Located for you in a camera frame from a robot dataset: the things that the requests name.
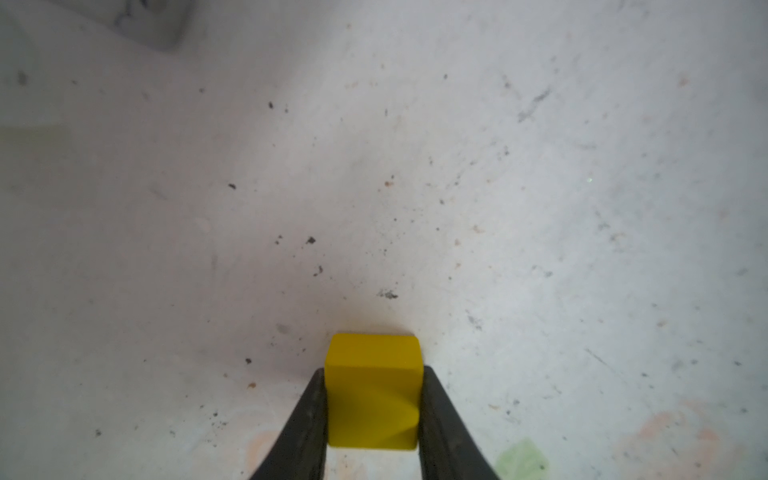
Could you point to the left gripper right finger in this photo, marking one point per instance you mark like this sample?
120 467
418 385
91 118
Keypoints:
447 451

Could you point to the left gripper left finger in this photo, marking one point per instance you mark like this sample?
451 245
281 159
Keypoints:
299 452

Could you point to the small yellow cube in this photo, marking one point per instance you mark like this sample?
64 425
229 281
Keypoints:
374 384

